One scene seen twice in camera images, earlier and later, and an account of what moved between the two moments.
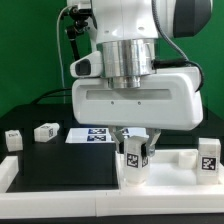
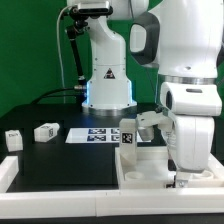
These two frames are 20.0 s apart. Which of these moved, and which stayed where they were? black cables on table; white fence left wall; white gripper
Moved: white gripper
Stayed: white fence left wall; black cables on table
